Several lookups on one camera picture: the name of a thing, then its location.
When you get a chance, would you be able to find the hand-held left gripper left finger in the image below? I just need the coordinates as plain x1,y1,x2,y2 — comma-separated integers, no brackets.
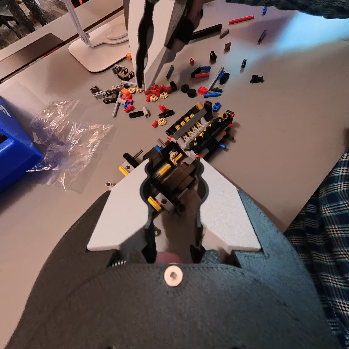
86,158,156,251

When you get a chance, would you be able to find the blue plastic bin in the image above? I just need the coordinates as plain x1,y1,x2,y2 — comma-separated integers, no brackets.
0,95,45,193

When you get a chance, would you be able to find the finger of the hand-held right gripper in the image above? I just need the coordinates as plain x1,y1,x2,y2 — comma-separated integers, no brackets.
143,0,189,92
123,0,154,89

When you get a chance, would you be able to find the partly built lego model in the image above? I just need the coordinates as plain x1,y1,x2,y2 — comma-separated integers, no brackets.
119,102,237,219

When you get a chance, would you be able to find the pile of lego pieces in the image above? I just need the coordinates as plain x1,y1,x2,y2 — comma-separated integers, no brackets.
89,7,267,129

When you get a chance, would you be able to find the clear plastic bag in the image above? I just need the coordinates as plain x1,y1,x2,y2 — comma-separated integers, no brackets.
28,99,80,148
27,122,115,195

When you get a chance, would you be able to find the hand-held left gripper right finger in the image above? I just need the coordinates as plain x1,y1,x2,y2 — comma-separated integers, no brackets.
196,158,264,253

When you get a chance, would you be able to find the person's right hand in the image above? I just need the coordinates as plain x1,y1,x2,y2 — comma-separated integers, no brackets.
166,0,216,53

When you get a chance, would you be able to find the person's plaid shirt torso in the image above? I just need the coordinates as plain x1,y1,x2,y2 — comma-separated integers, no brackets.
283,149,349,349

